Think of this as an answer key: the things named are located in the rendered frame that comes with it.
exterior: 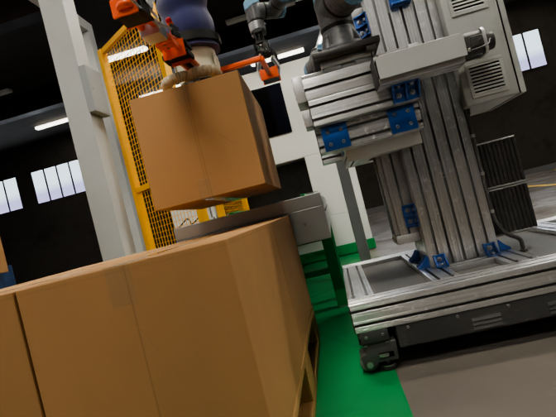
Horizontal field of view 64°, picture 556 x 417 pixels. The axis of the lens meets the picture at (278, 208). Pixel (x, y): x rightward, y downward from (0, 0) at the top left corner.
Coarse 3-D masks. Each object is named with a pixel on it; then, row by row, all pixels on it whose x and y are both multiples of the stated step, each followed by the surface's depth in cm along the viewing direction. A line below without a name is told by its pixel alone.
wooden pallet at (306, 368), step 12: (312, 312) 184; (312, 324) 179; (312, 336) 179; (312, 348) 172; (312, 360) 159; (300, 372) 116; (312, 372) 138; (300, 384) 111; (312, 384) 131; (300, 396) 106; (312, 396) 126; (300, 408) 124; (312, 408) 122
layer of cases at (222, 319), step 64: (128, 256) 151; (192, 256) 75; (256, 256) 97; (0, 320) 79; (64, 320) 78; (128, 320) 77; (192, 320) 75; (256, 320) 82; (0, 384) 80; (64, 384) 78; (128, 384) 77; (192, 384) 76; (256, 384) 74
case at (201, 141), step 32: (160, 96) 154; (192, 96) 153; (224, 96) 152; (160, 128) 154; (192, 128) 153; (224, 128) 152; (256, 128) 167; (160, 160) 155; (192, 160) 153; (224, 160) 152; (256, 160) 151; (160, 192) 155; (192, 192) 154; (224, 192) 152; (256, 192) 189
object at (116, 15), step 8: (112, 0) 119; (136, 0) 119; (112, 8) 119; (128, 8) 119; (136, 8) 119; (120, 16) 119; (128, 16) 120; (136, 16) 121; (144, 16) 122; (128, 24) 124; (136, 24) 125; (144, 24) 127
